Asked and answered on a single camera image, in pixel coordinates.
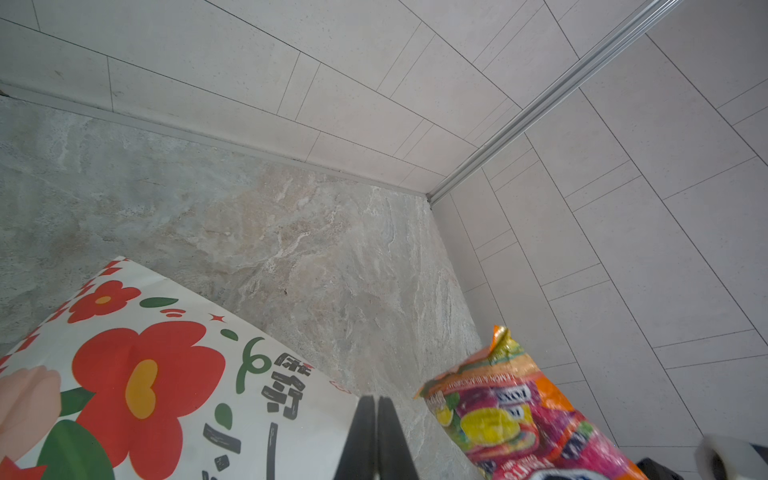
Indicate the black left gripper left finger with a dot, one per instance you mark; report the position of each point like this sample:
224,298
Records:
358,460

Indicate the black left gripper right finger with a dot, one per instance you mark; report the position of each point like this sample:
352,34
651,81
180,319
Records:
393,455

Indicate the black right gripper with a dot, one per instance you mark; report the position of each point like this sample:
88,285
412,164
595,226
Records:
655,471

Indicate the orange pink Fox's candy bag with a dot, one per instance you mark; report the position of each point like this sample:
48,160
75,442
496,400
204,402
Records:
512,422

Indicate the floral white paper bag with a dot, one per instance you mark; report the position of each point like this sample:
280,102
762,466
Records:
137,377

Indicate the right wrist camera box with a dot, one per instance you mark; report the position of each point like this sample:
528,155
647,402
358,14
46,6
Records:
720,457

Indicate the aluminium right corner post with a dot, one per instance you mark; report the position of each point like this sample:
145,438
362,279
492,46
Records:
619,39

